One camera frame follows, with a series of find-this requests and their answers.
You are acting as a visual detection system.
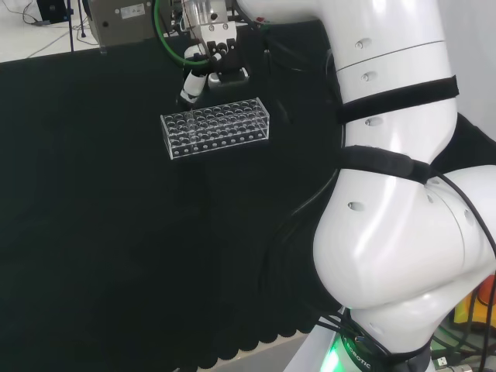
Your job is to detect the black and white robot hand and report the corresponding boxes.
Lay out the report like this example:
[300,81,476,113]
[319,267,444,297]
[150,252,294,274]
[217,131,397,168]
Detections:
[177,21,251,106]

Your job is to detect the clear glass test tube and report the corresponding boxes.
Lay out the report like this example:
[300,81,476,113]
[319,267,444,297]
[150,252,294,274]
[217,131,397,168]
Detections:
[187,107,197,150]

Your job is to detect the clear acrylic test tube rack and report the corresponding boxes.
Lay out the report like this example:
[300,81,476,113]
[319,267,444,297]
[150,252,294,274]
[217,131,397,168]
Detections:
[160,98,270,160]

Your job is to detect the grey metal cabinet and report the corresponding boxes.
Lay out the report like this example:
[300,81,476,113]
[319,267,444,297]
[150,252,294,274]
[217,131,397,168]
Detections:
[88,0,187,46]

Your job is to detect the black tripod pole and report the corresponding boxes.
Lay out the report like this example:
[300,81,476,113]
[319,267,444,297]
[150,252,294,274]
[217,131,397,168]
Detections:
[67,0,77,53]

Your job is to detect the black computer tower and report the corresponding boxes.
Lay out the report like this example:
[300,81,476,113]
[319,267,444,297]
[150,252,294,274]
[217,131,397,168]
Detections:
[36,0,69,24]

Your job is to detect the black bench cloth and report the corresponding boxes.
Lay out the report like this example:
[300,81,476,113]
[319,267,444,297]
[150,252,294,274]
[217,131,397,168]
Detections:
[0,19,496,369]

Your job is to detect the yellow stop button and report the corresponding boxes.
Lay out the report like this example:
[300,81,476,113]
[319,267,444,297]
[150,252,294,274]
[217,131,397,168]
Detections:
[453,277,496,330]

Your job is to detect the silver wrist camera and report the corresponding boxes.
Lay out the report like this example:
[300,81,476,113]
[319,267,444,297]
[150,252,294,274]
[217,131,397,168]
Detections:
[208,67,251,88]

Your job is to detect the green cable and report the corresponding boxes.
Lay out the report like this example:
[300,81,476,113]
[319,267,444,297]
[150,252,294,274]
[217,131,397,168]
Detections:
[153,0,212,67]

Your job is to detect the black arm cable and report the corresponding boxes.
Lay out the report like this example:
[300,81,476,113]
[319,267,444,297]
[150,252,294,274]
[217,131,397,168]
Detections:
[424,170,496,259]

